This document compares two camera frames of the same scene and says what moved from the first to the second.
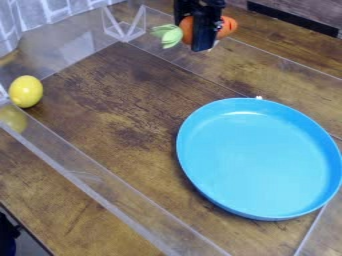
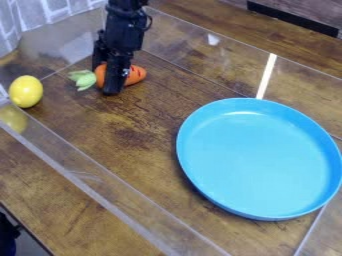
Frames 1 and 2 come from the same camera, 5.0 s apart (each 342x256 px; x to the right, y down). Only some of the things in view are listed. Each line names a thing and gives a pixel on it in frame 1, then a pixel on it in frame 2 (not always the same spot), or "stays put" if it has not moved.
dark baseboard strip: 292,19 stays put
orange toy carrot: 172,34 to 89,78
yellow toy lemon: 26,91 stays put
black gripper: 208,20 to 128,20
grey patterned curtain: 23,15 stays put
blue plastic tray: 261,157 stays put
